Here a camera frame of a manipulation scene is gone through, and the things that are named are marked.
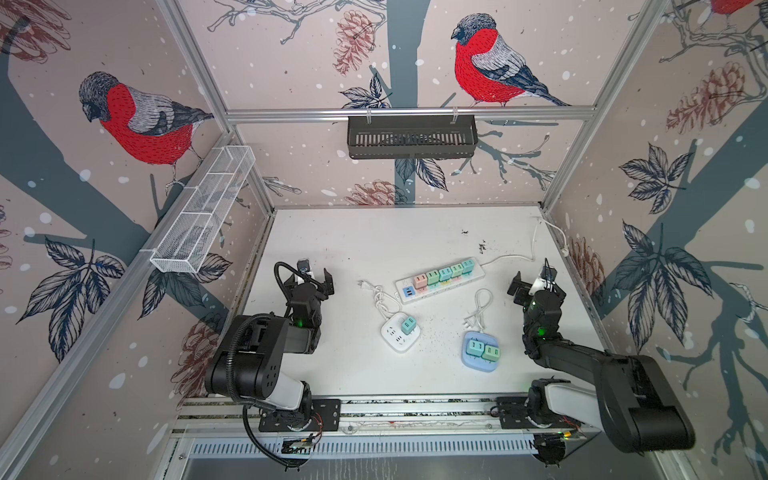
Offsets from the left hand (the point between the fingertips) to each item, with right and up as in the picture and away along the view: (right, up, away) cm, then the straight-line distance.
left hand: (307, 271), depth 90 cm
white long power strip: (+31, -7, +4) cm, 32 cm away
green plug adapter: (+47, 0, +4) cm, 47 cm away
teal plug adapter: (+51, +1, +5) cm, 51 cm away
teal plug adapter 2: (+43, -1, +3) cm, 43 cm away
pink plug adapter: (+35, -3, +2) cm, 35 cm away
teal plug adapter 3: (+48, -19, -12) cm, 53 cm away
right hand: (+68, -2, -3) cm, 69 cm away
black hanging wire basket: (+33, +46, +14) cm, 58 cm away
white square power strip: (+26, -17, -4) cm, 31 cm away
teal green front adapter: (+31, -14, -8) cm, 35 cm away
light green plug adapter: (+52, -20, -12) cm, 57 cm away
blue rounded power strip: (+50, -24, -10) cm, 56 cm away
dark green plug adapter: (+39, -2, +3) cm, 39 cm away
